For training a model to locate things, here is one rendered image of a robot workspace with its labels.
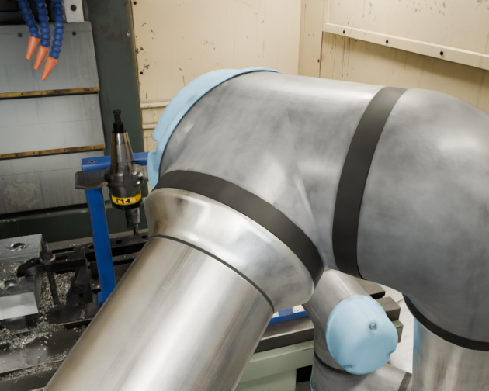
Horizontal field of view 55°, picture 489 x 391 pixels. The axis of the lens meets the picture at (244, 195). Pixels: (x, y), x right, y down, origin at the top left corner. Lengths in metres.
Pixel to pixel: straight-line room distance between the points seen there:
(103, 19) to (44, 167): 0.45
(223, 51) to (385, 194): 1.62
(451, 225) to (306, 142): 0.08
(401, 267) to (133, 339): 0.14
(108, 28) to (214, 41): 0.53
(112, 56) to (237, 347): 1.22
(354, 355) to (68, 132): 1.08
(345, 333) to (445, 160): 0.32
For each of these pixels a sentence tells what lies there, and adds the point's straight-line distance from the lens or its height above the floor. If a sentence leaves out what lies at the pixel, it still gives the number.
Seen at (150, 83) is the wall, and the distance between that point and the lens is 1.79.
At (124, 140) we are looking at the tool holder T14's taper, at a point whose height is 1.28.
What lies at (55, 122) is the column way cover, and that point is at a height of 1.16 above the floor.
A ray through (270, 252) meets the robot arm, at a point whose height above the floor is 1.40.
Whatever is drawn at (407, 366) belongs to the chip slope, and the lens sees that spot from 1.14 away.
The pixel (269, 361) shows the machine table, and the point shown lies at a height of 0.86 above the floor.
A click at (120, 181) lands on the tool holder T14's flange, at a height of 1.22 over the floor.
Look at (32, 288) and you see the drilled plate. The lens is 0.99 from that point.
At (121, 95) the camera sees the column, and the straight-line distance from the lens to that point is 1.43.
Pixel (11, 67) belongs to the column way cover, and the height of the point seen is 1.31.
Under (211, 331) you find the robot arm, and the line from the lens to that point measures 0.24.
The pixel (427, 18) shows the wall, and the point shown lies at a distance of 1.27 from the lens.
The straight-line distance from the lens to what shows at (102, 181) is 0.82.
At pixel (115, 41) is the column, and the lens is 1.40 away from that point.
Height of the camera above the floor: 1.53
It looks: 25 degrees down
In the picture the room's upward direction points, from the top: straight up
